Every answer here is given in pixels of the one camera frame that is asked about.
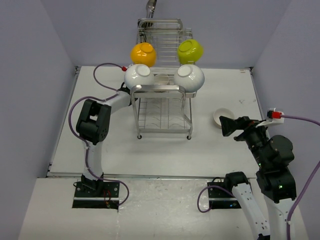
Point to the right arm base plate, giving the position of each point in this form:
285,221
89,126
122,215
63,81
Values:
219,199

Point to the large white bowl right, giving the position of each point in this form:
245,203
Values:
190,77

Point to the large white bowl left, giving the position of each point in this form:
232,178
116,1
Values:
138,74

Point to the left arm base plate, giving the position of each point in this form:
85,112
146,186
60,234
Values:
104,197

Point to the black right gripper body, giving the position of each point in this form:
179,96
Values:
250,127

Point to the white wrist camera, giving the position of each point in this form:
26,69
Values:
125,68
274,117

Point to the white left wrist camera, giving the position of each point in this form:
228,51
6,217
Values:
125,68

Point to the green bowl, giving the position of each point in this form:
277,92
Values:
189,51

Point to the stainless steel dish rack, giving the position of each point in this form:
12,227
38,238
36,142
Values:
163,109

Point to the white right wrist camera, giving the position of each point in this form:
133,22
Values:
274,117

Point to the large white bowl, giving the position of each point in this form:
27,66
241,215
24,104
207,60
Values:
138,74
190,77

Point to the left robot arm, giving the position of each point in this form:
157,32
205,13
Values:
92,128

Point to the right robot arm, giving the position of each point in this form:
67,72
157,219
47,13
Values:
274,179

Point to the orange bowl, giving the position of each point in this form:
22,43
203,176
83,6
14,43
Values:
143,53

